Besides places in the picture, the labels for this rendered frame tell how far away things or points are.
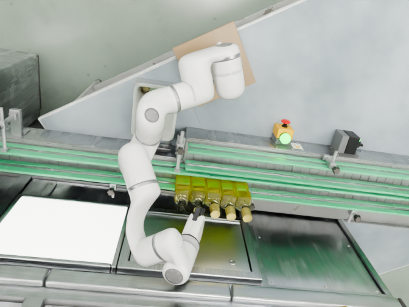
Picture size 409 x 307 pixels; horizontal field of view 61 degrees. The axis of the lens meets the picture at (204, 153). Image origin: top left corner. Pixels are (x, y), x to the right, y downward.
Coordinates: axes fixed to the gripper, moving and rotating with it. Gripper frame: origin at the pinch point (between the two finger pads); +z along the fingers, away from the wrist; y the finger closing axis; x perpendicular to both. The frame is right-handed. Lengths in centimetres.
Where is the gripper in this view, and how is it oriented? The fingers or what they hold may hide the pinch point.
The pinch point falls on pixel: (198, 216)
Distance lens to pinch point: 118.3
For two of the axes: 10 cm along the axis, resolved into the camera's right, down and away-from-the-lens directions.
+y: 1.6, -8.9, -4.2
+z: 2.1, -3.8, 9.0
